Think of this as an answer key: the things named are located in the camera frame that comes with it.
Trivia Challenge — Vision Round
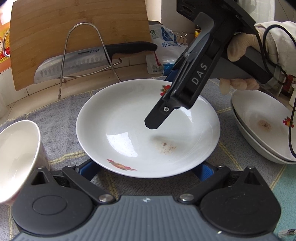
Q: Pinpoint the oval fruit plate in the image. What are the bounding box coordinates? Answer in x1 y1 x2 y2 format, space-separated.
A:
231 108 296 165
76 79 220 178

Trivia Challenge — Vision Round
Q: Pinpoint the white bowl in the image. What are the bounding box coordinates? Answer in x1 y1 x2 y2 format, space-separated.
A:
0 120 50 206

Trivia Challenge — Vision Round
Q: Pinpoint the large round fruit plate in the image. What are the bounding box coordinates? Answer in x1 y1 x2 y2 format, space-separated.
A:
231 90 295 162

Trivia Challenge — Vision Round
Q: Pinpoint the white sleeved right forearm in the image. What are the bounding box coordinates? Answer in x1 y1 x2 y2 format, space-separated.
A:
255 21 296 76

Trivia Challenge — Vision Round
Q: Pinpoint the steel kitchen knife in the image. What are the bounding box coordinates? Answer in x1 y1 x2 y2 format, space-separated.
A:
34 41 157 84

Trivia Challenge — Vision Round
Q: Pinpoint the blue white salt bag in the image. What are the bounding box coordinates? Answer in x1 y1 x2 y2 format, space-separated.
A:
146 23 188 76

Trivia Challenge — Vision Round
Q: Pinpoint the grey teal towel mat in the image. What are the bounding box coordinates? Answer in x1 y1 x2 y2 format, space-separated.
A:
0 76 296 241

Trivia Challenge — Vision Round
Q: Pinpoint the orange cooking wine jug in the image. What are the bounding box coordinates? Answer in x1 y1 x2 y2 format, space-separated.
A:
0 22 11 73

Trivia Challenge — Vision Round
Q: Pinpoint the bamboo cutting board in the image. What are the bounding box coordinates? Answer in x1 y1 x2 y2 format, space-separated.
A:
10 0 152 90

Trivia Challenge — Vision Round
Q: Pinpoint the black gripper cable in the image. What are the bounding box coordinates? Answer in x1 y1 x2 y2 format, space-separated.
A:
262 24 296 159

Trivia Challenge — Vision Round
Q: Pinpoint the wire board rack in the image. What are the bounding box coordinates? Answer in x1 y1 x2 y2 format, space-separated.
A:
58 22 121 100

